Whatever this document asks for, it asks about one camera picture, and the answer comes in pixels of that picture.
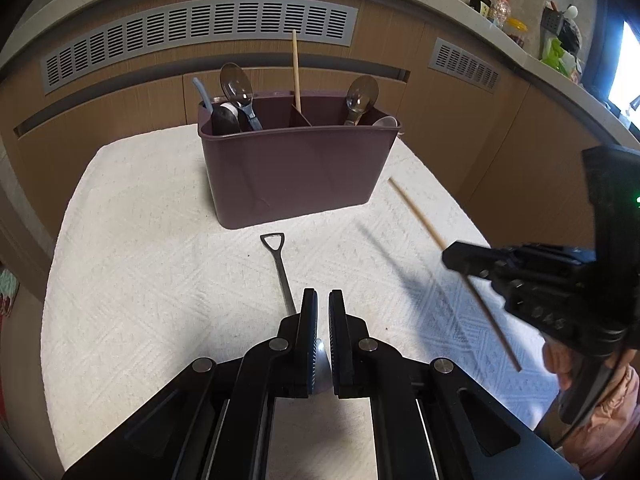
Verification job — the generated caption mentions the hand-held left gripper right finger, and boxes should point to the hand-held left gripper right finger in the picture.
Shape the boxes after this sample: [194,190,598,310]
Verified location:
[327,289,583,480]

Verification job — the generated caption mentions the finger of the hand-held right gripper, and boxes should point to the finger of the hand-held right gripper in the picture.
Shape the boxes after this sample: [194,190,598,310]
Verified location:
[442,241,508,281]

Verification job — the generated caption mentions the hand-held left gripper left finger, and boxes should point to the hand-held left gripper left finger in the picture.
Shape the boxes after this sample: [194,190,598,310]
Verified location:
[62,287,319,480]

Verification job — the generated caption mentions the shovel-shaped metal spoon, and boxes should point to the shovel-shaped metal spoon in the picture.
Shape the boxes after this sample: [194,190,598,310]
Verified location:
[259,232,333,396]

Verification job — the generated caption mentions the wooden chopstick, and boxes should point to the wooden chopstick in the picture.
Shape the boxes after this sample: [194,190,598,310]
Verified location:
[388,177,522,373]
[291,30,302,112]

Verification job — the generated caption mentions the maroon plastic utensil holder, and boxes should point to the maroon plastic utensil holder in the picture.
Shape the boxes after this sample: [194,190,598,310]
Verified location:
[196,91,405,231]

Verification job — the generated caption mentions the person's right hand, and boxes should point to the person's right hand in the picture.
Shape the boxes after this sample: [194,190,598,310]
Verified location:
[544,341,576,392]

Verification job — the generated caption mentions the white textured towel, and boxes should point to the white textured towel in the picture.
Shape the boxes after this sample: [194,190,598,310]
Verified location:
[40,122,563,480]

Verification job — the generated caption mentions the small grey vent grille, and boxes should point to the small grey vent grille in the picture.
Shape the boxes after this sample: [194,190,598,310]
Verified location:
[429,37,501,93]

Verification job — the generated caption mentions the green packet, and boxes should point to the green packet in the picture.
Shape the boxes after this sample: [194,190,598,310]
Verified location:
[540,37,568,68]

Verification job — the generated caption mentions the yellow-lidded jar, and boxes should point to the yellow-lidded jar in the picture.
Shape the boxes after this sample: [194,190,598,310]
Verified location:
[505,17,528,46]

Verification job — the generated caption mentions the bright window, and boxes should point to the bright window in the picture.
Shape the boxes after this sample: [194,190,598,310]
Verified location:
[607,20,640,111]

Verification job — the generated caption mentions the orange-capped clear bottle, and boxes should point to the orange-capped clear bottle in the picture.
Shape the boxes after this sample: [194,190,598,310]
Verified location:
[490,0,512,28]

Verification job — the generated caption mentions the grey countertop caddy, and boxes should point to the grey countertop caddy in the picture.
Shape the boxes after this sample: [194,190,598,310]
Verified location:
[540,2,566,36]

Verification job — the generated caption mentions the brown cabinet front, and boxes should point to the brown cabinet front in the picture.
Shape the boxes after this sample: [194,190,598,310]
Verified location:
[0,10,616,281]

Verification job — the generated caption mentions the large grey vent grille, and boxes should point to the large grey vent grille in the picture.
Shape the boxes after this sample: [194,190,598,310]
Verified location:
[40,2,360,96]

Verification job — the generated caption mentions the blue-handled utensil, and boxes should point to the blue-handled utensil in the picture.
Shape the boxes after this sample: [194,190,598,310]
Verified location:
[192,76,213,111]

